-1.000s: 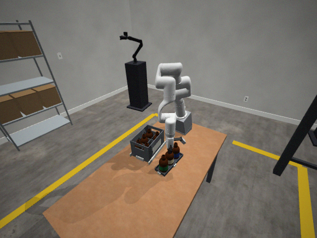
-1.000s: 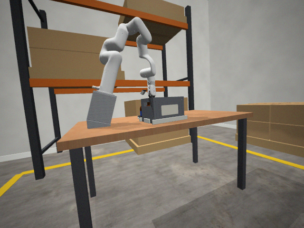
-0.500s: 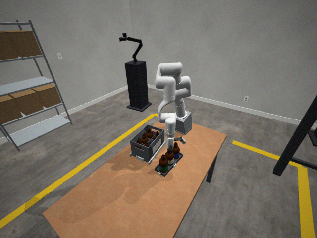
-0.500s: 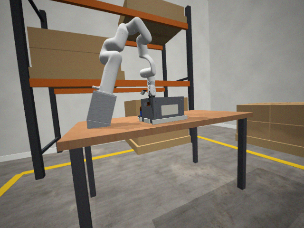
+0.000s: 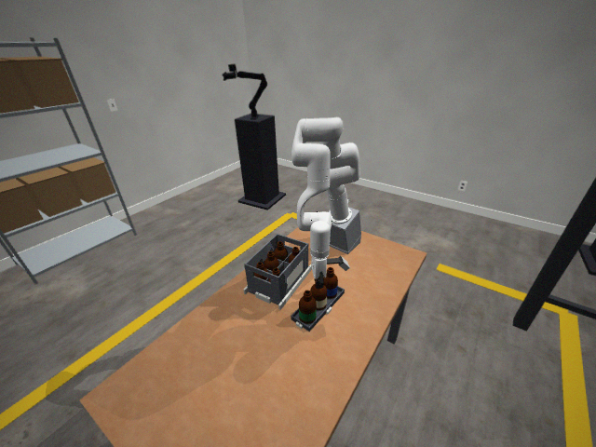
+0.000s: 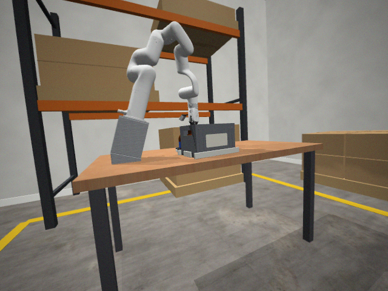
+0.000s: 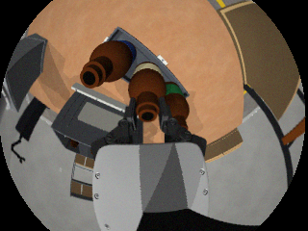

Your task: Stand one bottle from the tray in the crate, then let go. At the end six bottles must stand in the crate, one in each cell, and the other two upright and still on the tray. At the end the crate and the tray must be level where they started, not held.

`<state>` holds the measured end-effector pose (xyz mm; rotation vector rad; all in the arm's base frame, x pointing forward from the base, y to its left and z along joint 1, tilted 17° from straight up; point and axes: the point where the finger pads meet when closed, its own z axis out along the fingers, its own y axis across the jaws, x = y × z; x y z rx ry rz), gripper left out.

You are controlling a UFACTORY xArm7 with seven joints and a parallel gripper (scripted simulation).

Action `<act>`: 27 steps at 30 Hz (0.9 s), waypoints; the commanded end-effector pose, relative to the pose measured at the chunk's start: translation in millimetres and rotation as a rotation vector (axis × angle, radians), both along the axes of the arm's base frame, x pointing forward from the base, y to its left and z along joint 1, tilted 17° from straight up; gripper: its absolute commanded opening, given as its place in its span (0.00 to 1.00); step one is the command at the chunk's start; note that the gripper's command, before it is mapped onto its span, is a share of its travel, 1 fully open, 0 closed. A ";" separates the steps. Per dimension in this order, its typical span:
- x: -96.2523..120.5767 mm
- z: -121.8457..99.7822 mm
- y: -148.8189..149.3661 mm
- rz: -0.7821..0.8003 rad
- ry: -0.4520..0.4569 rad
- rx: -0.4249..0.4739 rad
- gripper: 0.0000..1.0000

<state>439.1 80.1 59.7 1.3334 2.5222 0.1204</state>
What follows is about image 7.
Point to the brown glass bottle with green label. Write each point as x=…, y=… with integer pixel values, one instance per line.
x=178, y=104

